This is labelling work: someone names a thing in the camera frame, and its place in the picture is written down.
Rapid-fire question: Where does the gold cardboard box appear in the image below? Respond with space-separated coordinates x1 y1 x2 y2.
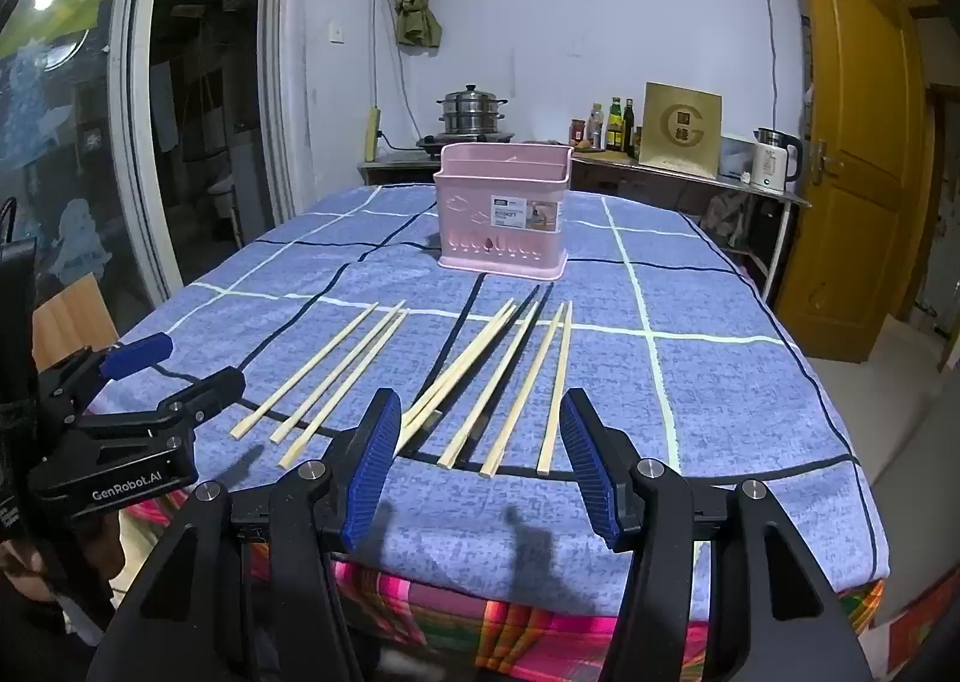
637 82 723 179

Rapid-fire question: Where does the red cardboard box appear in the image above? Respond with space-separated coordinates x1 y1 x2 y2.
874 562 960 653

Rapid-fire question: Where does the yellow wooden door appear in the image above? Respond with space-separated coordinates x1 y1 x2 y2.
772 0 927 364

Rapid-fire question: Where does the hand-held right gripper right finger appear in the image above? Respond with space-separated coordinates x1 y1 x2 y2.
559 388 875 682

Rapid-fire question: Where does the black chopstick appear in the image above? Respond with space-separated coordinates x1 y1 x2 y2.
460 282 554 463
422 285 542 433

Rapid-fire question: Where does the wooden board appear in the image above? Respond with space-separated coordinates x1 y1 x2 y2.
34 273 121 372

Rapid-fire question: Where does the black induction cooker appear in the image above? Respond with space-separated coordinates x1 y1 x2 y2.
416 131 518 154

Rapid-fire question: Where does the crumpled cloth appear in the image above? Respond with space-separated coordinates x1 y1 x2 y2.
705 191 758 248

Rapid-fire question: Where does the wooden chopstick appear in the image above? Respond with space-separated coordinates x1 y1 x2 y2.
537 301 573 478
229 302 380 440
403 298 515 428
277 310 410 470
270 300 407 444
391 303 520 458
480 302 566 478
438 301 539 468

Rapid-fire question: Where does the pink plastic utensil basket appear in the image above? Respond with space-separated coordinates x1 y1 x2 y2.
433 142 572 276

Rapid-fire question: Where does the white box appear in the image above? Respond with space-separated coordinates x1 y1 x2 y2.
720 134 755 177

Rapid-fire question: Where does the white door frame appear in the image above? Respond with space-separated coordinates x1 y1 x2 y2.
109 0 312 308

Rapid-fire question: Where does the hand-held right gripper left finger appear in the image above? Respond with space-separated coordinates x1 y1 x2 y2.
86 388 406 682

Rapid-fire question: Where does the long side table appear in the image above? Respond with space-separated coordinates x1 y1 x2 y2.
358 146 812 304

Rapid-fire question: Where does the colourful striped cloth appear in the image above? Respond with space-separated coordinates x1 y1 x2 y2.
124 487 886 682

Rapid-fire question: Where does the wall calendar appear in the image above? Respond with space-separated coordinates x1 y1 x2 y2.
799 0 815 128

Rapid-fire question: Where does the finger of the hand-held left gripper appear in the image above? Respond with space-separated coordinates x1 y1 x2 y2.
37 367 247 469
37 332 173 428

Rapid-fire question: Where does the white electric kettle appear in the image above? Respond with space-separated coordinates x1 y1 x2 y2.
752 127 805 192

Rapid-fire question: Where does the blue checked blanket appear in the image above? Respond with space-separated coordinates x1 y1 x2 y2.
97 183 890 615

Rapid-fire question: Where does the stainless steel steamer pot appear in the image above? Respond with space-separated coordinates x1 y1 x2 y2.
437 83 509 137

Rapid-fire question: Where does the glass door with decals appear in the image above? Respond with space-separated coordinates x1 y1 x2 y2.
0 0 162 353

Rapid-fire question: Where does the grey wall cable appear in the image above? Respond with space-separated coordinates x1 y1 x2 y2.
754 0 781 128

